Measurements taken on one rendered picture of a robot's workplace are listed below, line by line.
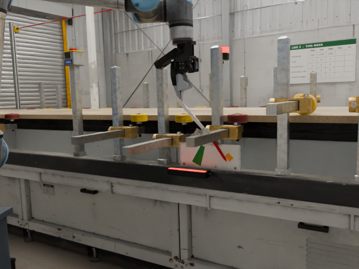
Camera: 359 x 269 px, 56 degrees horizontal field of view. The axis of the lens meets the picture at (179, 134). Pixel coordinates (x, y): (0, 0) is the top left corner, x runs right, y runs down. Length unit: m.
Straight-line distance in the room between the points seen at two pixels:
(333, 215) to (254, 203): 0.27
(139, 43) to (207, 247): 9.63
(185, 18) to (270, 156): 0.66
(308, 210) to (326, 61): 7.28
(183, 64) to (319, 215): 0.72
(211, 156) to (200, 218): 0.48
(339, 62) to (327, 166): 7.03
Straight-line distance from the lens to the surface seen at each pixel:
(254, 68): 8.95
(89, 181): 1.79
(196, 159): 1.35
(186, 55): 1.27
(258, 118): 1.42
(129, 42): 11.31
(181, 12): 1.28
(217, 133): 1.18
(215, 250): 1.75
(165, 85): 1.42
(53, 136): 2.23
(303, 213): 1.30
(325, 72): 8.44
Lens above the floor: 0.99
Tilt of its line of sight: 7 degrees down
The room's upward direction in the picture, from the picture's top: 2 degrees counter-clockwise
